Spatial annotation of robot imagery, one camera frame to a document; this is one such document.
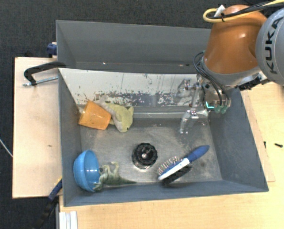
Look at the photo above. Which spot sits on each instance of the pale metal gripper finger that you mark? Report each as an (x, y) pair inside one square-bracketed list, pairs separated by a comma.
[(185, 88), (194, 114)]

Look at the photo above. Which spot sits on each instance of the grey metal bin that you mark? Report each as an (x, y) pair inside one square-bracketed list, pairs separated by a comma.
[(156, 137)]

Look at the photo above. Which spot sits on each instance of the blue and white hairbrush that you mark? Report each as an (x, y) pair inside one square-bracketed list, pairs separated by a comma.
[(180, 164)]

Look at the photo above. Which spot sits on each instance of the black round ribbed knob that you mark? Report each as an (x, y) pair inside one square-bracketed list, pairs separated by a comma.
[(144, 155)]

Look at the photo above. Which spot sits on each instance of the yellow-green cloth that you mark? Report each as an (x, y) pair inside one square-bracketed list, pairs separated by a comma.
[(123, 118)]

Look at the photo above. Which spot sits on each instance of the small black screw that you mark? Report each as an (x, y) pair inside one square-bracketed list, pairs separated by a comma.
[(279, 145)]

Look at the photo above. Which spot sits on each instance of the orange plastic cup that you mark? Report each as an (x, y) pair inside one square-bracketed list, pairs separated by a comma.
[(94, 116)]

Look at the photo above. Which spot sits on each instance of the green toy dinosaur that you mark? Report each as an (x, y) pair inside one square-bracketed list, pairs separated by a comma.
[(112, 178)]

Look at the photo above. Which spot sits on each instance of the blue plastic bowl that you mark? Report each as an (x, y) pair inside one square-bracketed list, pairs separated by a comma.
[(86, 169)]

